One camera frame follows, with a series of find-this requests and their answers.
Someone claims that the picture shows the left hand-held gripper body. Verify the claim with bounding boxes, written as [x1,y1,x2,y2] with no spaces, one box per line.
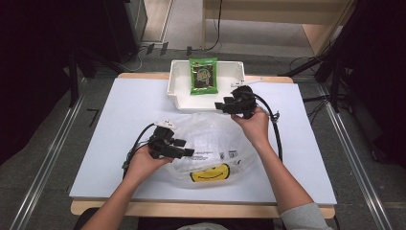
[147,119,177,160]

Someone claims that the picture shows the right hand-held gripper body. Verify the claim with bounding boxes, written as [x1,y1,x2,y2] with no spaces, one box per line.
[230,78,264,120]

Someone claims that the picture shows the clear plastic smiley bag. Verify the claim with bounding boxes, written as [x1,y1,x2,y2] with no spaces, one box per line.
[155,111,259,190]

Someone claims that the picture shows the green snack packet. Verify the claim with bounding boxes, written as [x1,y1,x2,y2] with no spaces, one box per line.
[188,57,219,96]

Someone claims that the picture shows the white plastic bin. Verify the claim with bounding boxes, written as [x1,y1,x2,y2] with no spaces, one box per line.
[166,59,247,112]

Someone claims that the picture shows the person's right hand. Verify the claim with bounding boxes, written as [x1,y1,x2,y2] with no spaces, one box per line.
[231,106,271,150]

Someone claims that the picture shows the person's left hand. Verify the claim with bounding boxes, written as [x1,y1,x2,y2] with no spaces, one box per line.
[125,145,173,186]

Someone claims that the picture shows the person's dark lap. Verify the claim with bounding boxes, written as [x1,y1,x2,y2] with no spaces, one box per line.
[74,207,341,230]

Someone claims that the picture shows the black tripod stand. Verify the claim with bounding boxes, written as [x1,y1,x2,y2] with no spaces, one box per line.
[280,28,357,113]

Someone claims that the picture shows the black metal stand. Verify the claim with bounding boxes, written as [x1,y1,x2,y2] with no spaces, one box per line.
[67,47,98,108]

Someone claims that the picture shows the dark cabinet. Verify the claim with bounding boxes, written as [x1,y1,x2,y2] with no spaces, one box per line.
[104,0,148,64]

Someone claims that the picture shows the person's right grey sleeve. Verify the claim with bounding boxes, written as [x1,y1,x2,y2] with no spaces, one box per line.
[280,202,333,230]

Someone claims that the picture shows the left hand-held gripper black cable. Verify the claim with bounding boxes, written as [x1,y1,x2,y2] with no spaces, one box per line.
[122,123,158,180]

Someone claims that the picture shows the hand-held gripper black cable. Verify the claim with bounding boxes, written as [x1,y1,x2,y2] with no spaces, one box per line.
[122,123,158,180]
[253,93,284,163]

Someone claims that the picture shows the right hand-held gripper black cable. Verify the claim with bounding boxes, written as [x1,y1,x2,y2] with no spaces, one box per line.
[253,93,284,163]

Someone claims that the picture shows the black hanging cable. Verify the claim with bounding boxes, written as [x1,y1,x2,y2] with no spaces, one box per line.
[204,0,224,53]

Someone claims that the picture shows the white floor cable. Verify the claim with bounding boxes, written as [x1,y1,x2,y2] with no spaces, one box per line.
[122,47,144,73]

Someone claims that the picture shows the light wooden shelf frame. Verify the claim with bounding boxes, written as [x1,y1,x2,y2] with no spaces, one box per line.
[201,0,357,58]

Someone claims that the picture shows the metal floor rail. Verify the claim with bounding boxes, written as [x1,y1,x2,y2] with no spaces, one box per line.
[9,78,88,230]
[318,84,395,230]

